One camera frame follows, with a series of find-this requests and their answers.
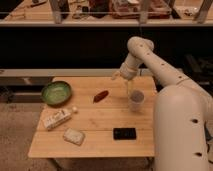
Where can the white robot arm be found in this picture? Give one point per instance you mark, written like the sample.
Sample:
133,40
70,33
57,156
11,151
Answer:
179,112

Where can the red sausage toy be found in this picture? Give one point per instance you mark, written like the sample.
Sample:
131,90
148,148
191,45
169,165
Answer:
100,96

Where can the white sponge block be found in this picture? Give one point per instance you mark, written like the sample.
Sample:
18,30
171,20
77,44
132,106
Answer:
74,136

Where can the white carton box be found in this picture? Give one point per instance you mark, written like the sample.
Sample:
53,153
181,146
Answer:
56,119

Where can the black rectangular phone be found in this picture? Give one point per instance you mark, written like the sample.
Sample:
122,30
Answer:
124,133

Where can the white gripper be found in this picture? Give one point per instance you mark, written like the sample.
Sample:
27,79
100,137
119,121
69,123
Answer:
127,73

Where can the wooden table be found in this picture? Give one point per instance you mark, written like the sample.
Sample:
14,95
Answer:
99,150

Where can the wooden shelf with clutter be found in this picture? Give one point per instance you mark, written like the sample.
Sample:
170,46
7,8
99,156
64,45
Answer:
110,13

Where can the green ceramic bowl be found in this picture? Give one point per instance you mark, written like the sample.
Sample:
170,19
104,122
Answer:
56,93

